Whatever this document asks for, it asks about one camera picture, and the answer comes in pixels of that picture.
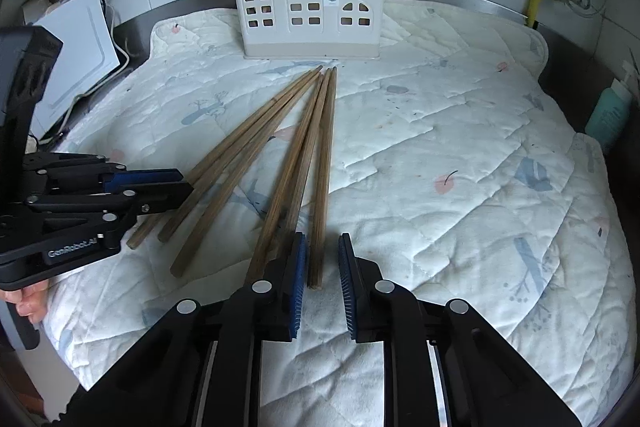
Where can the white microwave oven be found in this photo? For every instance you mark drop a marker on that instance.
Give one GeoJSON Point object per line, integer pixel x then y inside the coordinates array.
{"type": "Point", "coordinates": [75, 57]}

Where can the pile of wooden chopsticks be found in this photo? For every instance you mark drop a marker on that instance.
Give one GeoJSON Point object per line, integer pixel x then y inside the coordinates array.
{"type": "Point", "coordinates": [260, 137]}

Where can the white rounded appliance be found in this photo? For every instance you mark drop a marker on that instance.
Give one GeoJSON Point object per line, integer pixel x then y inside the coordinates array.
{"type": "Point", "coordinates": [36, 7]}

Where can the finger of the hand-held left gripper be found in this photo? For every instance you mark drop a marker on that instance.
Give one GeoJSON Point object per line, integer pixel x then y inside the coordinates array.
{"type": "Point", "coordinates": [145, 178]}
{"type": "Point", "coordinates": [160, 198]}

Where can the white printed quilted mat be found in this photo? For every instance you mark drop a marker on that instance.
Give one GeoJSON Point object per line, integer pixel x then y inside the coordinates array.
{"type": "Point", "coordinates": [450, 132]}

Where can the cream plastic utensil holder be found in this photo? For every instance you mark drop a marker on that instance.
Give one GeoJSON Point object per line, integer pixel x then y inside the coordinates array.
{"type": "Point", "coordinates": [280, 27]}

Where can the brown wooden chopstick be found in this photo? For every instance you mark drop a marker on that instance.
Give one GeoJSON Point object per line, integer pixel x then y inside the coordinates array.
{"type": "Point", "coordinates": [324, 167]}

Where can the teal spray bottle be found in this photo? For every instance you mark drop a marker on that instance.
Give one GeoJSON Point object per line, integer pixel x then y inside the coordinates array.
{"type": "Point", "coordinates": [607, 112]}

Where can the person's left hand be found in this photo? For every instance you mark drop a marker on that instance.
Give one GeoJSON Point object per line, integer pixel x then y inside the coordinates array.
{"type": "Point", "coordinates": [35, 302]}

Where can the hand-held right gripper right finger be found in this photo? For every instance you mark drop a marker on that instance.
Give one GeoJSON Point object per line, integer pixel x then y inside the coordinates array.
{"type": "Point", "coordinates": [345, 287]}

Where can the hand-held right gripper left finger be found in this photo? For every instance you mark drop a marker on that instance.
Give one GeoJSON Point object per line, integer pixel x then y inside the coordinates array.
{"type": "Point", "coordinates": [299, 287]}

